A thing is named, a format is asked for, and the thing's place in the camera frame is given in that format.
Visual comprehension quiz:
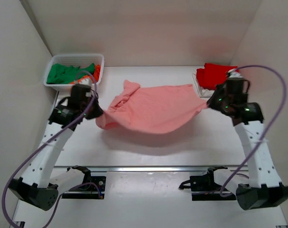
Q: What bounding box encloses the pink t-shirt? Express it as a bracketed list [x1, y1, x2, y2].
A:
[96, 80, 207, 134]

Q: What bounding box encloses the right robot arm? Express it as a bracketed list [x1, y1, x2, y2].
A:
[205, 77, 288, 210]

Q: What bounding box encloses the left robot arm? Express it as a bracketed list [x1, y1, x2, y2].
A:
[9, 84, 103, 211]

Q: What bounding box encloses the folded white t-shirt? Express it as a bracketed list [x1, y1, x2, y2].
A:
[192, 71, 218, 98]

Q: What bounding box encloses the folded red t-shirt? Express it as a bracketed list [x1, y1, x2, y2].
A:
[196, 63, 237, 90]

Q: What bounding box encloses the orange t-shirt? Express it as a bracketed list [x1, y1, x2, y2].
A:
[77, 64, 101, 84]

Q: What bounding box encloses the green t-shirt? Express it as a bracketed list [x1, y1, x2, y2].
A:
[46, 62, 96, 85]

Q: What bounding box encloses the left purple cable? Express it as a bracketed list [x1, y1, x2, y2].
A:
[1, 71, 99, 228]

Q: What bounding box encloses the purple cable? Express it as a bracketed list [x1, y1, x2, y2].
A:
[1, 71, 99, 228]
[192, 65, 288, 198]

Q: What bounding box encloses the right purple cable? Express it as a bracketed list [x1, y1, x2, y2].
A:
[192, 65, 288, 198]

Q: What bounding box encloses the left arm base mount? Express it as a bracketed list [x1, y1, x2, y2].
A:
[62, 172, 106, 200]

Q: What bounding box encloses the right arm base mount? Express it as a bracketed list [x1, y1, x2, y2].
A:
[178, 166, 236, 201]

